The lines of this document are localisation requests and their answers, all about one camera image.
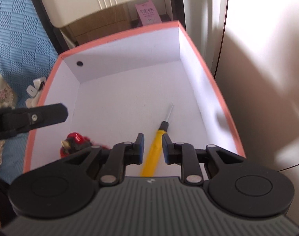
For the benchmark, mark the pink paper box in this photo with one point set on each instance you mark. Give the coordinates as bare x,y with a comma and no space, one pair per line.
147,13

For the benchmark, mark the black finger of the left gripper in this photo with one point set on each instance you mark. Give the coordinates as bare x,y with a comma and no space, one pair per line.
23,120

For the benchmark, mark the pink white cardboard box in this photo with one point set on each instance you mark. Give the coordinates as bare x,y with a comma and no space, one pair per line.
127,83

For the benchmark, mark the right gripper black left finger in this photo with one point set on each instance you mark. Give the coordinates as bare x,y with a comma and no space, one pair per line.
68,185

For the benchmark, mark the black sofa frame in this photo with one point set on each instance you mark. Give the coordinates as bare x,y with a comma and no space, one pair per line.
59,40

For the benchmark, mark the beige cabinet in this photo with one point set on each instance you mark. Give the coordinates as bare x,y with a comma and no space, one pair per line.
80,21

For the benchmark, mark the white charger adapter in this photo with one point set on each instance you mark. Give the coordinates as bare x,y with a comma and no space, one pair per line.
34,91

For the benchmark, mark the yellow handled screwdriver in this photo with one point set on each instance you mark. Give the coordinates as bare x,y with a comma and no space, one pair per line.
155,149

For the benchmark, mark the red black small toy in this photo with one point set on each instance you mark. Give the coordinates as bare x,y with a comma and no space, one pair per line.
75,142

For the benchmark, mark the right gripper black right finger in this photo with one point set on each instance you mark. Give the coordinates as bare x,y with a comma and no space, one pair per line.
234,184

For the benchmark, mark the blue textured sofa cover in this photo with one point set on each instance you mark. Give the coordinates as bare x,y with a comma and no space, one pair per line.
26,52

